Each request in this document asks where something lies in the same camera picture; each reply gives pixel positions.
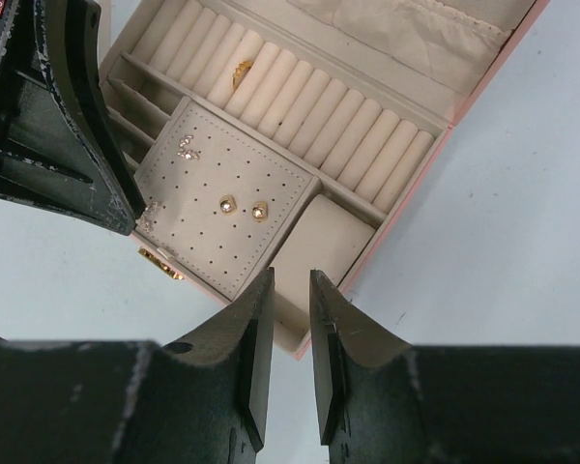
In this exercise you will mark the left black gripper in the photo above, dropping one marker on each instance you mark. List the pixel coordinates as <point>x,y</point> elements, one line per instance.
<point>58,151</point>

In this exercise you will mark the small gold earring front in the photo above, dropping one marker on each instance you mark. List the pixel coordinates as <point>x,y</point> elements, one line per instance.
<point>259,211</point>

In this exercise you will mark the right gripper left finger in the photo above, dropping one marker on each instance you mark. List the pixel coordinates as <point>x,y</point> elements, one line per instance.
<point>202,398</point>

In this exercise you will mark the pink jewelry box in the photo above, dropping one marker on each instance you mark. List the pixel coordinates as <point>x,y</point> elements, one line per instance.
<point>288,100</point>

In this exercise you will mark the beige ring cushion block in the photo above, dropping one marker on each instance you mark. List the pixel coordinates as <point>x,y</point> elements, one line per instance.
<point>326,238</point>

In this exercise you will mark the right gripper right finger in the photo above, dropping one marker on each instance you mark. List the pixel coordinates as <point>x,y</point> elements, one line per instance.
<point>381,399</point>

